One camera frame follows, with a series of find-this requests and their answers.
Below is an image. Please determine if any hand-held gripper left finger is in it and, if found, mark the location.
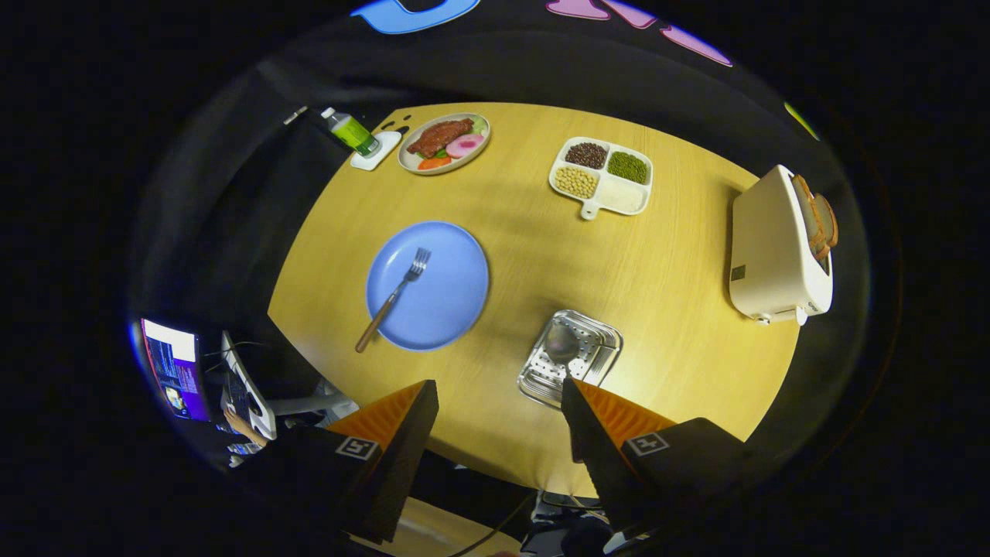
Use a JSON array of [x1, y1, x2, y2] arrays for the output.
[[232, 379, 440, 545]]

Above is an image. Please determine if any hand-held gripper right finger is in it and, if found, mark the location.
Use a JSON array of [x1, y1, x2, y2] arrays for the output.
[[560, 378, 774, 544]]

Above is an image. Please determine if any wooden handled spoon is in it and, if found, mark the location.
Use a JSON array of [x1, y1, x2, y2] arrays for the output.
[[544, 322, 582, 380]]

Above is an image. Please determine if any wooden handled fork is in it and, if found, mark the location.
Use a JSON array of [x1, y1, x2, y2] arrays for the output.
[[355, 248, 432, 354]]

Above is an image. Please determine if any blue plate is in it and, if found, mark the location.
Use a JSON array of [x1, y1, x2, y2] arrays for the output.
[[366, 221, 490, 352]]

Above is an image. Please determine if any computer monitor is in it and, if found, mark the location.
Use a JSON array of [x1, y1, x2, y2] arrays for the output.
[[139, 317, 211, 422]]

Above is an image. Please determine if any white divided tray of beans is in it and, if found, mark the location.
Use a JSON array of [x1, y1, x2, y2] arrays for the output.
[[548, 137, 654, 221]]

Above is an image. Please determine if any white toaster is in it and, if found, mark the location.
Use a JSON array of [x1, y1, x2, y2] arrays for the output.
[[729, 164, 835, 326]]

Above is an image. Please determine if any white square coaster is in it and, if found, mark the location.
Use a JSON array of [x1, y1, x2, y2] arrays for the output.
[[350, 131, 402, 172]]

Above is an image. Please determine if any toast slice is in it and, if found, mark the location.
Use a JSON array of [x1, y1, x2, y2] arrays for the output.
[[790, 174, 827, 261], [814, 193, 839, 250]]

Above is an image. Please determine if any round plate of toy food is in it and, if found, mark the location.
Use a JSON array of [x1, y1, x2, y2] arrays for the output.
[[398, 113, 492, 176]]

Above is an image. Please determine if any green drink bottle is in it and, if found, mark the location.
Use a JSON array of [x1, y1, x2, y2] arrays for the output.
[[321, 107, 381, 158]]

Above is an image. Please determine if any metal wire basket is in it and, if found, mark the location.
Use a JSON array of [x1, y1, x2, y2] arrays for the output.
[[517, 309, 623, 409]]

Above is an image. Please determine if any black cable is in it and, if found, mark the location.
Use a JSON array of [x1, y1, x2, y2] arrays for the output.
[[449, 491, 538, 557]]

